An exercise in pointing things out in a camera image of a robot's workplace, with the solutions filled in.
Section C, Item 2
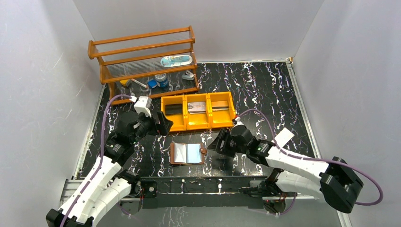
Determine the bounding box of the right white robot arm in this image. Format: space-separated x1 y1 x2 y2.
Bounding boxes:
208 125 364 213

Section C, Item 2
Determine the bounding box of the wooden shelf rack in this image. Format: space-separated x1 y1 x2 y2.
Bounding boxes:
87 26 197 98

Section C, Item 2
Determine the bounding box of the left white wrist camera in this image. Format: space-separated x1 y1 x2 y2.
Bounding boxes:
130 96 152 117

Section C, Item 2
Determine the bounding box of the brown striped card in bin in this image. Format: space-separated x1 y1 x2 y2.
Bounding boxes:
211 101 229 112

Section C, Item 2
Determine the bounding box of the brown leather card holder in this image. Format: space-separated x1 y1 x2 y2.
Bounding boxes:
170 142 208 165

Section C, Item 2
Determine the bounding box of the yellow three-compartment bin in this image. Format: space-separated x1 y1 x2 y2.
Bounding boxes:
161 92 237 132

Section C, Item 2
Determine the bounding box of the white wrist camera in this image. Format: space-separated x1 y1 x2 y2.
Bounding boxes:
232 116 244 128
130 96 152 117

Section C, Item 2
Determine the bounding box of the small blue box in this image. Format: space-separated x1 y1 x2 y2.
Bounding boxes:
147 79 158 89

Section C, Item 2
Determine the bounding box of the light grey credit card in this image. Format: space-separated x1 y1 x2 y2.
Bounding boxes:
187 101 207 114

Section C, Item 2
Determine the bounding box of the white marker pen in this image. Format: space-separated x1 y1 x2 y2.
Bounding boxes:
131 79 148 88

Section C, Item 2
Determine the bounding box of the oval blue packaged item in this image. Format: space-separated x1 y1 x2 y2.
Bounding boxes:
160 54 193 68

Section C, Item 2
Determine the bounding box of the blue lidded jar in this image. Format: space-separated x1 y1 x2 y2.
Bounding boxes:
154 73 169 88

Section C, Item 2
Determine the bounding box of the black VIP credit card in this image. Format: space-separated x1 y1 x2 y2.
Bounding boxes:
164 104 183 116

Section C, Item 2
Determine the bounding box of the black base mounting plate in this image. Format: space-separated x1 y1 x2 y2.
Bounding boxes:
140 176 289 212

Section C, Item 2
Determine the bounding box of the yellow sponge block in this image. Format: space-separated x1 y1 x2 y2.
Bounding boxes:
120 79 132 87

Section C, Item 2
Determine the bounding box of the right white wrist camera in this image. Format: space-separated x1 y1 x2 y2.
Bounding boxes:
232 116 244 128

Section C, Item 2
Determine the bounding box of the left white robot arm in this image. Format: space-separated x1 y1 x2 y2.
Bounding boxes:
46 111 173 227

